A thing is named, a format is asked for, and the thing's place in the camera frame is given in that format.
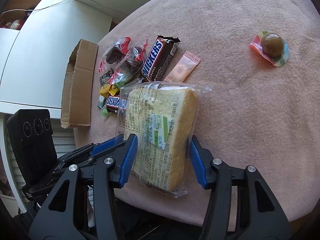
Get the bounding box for small Snickers bar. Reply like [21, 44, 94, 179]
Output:
[105, 95, 120, 113]

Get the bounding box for packaged sliced bread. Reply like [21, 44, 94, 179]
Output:
[117, 81, 213, 198]

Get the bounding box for red-wrapped dark cake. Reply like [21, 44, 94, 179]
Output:
[99, 36, 131, 72]
[116, 38, 148, 77]

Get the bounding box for large Snickers bar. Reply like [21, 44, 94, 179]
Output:
[141, 35, 181, 82]

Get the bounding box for open cardboard box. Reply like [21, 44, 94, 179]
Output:
[61, 39, 98, 128]

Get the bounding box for green wrapped candy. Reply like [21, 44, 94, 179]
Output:
[97, 95, 109, 119]

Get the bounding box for yellow wrapped candy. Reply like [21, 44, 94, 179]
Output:
[99, 83, 120, 98]

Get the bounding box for black patterned candy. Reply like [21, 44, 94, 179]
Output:
[99, 68, 114, 87]

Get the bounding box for wooden shelf niche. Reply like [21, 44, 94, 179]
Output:
[1, 0, 41, 30]

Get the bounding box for pink candy sachet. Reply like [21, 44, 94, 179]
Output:
[164, 51, 201, 82]

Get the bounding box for brown jelly cup candy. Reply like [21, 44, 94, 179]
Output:
[249, 30, 289, 67]

